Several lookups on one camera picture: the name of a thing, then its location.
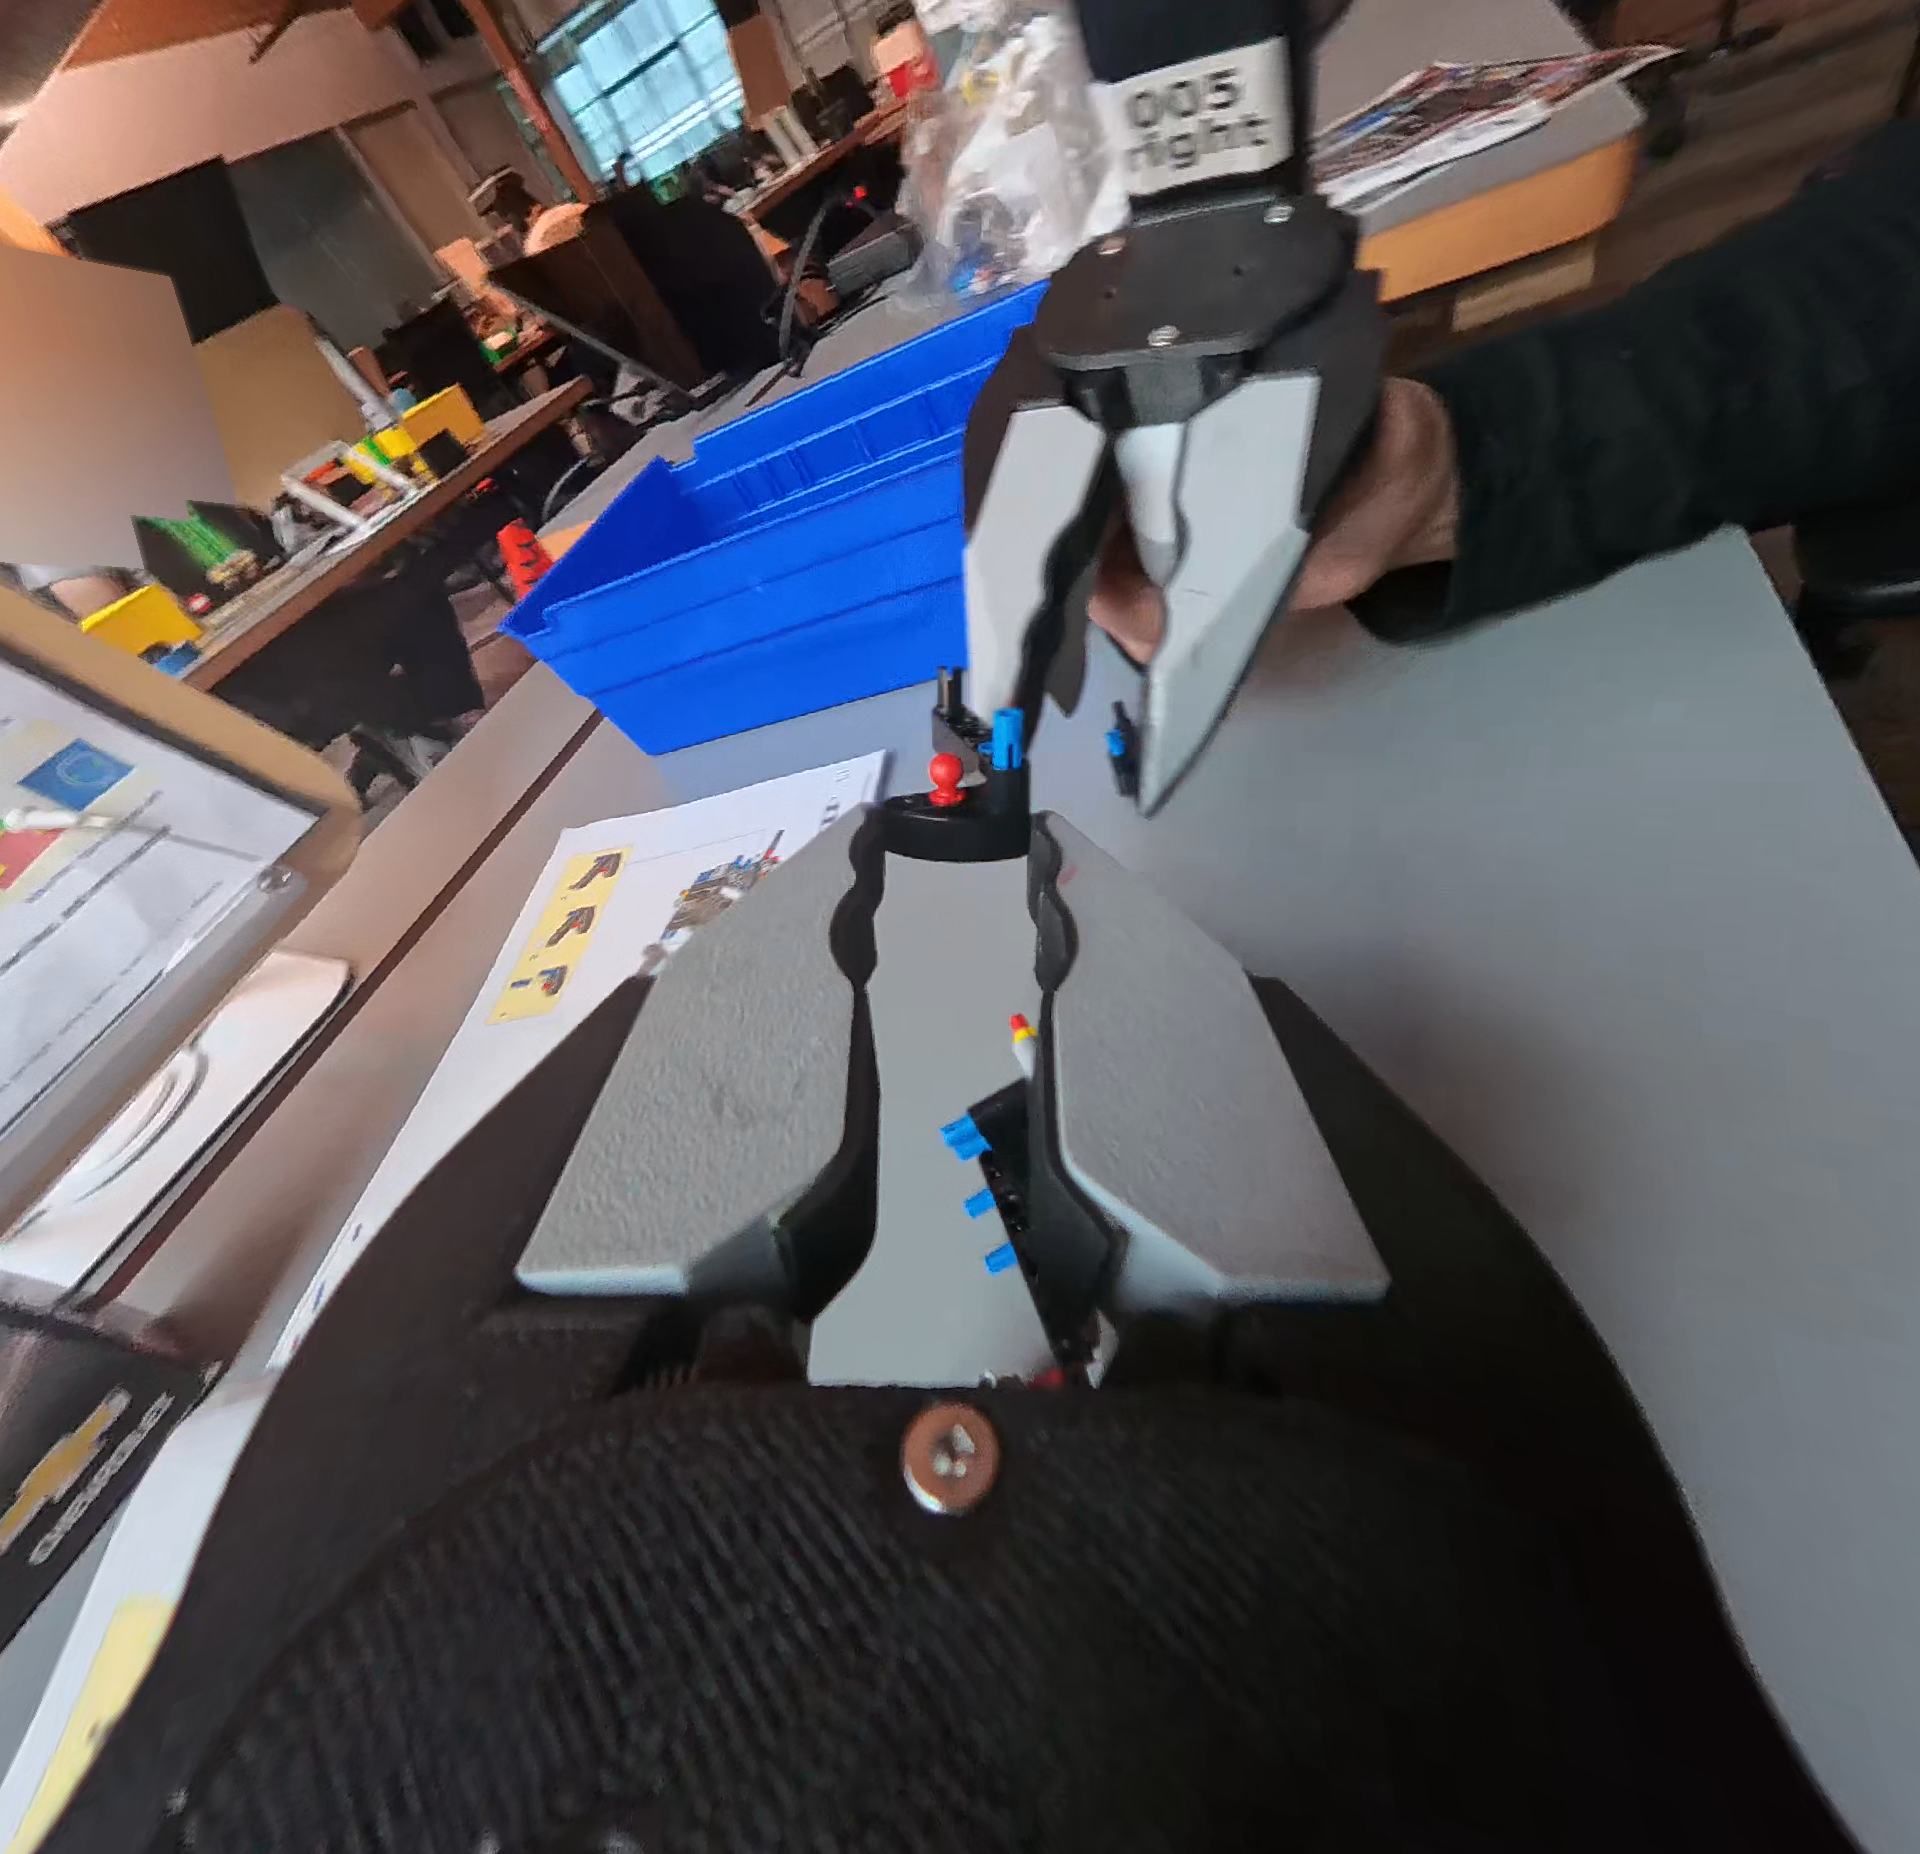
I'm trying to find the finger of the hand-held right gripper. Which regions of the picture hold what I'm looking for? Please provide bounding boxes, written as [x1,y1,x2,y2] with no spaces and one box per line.
[961,406,1123,724]
[1133,381,1323,818]

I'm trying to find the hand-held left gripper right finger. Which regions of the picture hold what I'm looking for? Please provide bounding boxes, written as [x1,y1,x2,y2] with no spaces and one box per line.
[1027,812,1393,1346]

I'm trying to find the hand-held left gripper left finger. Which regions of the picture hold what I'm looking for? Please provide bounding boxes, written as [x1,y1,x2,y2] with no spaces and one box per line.
[514,811,890,1322]

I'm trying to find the lego chassis assembly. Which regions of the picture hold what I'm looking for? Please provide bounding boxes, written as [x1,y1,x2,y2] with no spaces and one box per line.
[938,1012,1120,1392]

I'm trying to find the person's right forearm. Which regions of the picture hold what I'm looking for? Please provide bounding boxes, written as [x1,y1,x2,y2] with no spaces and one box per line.
[1350,121,1920,649]

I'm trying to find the lego instruction booklet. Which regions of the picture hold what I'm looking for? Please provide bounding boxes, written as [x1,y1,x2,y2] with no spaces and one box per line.
[0,749,890,1854]

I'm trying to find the lego set box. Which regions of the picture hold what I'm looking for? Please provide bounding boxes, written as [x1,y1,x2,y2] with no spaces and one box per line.
[0,1286,227,1648]

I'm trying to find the person's right hand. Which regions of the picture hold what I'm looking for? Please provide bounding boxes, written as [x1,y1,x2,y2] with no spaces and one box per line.
[1088,375,1467,667]

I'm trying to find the clear plastic bag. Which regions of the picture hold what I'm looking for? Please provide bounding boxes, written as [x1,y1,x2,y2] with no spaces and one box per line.
[897,0,1142,303]

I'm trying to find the blue storage bin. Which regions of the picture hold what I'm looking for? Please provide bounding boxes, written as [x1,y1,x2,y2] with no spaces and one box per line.
[501,277,1053,757]

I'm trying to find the colourful printed leaflet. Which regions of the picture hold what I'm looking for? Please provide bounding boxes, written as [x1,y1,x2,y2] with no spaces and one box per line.
[1312,43,1681,194]

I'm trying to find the paned window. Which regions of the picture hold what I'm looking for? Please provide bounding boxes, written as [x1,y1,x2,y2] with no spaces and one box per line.
[532,0,752,183]

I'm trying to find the yellow box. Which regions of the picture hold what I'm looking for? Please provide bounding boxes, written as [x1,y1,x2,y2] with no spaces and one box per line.
[81,587,203,660]
[352,384,481,483]

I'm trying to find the sign holder with printed sheet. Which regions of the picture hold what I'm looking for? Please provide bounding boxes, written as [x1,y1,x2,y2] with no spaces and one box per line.
[0,579,364,1287]

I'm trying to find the black office chair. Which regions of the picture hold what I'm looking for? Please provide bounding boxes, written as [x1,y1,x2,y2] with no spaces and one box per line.
[1793,525,1920,678]

